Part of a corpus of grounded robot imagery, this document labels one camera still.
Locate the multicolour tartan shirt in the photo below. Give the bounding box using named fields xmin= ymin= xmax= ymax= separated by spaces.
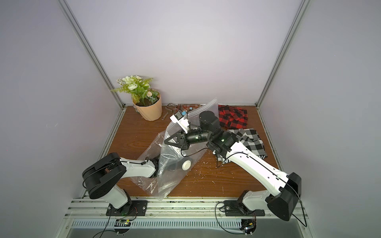
xmin=177 ymin=104 xmax=201 ymax=112

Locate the clear plastic vacuum bag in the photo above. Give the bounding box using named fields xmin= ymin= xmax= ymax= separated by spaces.
xmin=131 ymin=99 xmax=218 ymax=200

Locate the red black plaid shirt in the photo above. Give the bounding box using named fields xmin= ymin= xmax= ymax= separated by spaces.
xmin=218 ymin=105 xmax=248 ymax=130

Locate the grey white checked shirt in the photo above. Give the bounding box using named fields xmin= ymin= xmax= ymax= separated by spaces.
xmin=216 ymin=128 xmax=267 ymax=164

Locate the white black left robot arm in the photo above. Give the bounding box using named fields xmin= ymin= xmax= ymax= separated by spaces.
xmin=82 ymin=152 xmax=159 ymax=209

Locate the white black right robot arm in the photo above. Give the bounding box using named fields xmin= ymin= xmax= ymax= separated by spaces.
xmin=164 ymin=111 xmax=302 ymax=221

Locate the white round bag valve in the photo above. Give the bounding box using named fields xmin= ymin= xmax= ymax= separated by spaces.
xmin=182 ymin=160 xmax=192 ymax=171

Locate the small brown slotted scoop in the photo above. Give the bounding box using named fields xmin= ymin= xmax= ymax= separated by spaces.
xmin=162 ymin=103 xmax=179 ymax=120

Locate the terracotta flower pot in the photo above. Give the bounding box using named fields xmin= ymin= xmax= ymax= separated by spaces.
xmin=133 ymin=95 xmax=163 ymax=122

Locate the artificial green white plant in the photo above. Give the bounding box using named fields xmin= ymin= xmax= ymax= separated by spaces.
xmin=111 ymin=75 xmax=160 ymax=107

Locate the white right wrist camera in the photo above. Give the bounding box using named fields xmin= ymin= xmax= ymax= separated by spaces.
xmin=170 ymin=111 xmax=190 ymax=134

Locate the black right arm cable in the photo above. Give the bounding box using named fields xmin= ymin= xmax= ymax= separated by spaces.
xmin=215 ymin=202 xmax=248 ymax=235

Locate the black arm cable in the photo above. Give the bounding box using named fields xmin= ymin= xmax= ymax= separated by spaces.
xmin=91 ymin=205 xmax=139 ymax=238
xmin=215 ymin=202 xmax=248 ymax=235

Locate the aluminium front rail frame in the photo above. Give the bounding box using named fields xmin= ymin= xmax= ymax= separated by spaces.
xmin=53 ymin=196 xmax=316 ymax=238

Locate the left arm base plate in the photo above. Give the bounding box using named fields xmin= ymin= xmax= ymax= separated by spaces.
xmin=106 ymin=200 xmax=148 ymax=217

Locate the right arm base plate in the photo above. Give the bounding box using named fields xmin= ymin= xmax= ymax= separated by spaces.
xmin=219 ymin=200 xmax=266 ymax=217

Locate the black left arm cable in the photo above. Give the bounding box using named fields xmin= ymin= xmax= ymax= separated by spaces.
xmin=91 ymin=205 xmax=139 ymax=238

